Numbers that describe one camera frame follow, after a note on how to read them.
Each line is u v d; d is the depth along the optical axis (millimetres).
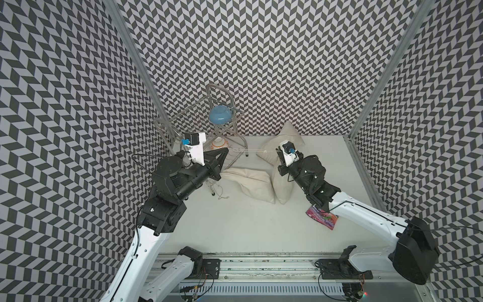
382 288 734
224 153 569
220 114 868
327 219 843
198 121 1152
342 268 652
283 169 656
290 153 598
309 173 559
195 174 433
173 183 416
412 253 400
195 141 486
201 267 704
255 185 892
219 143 1020
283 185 838
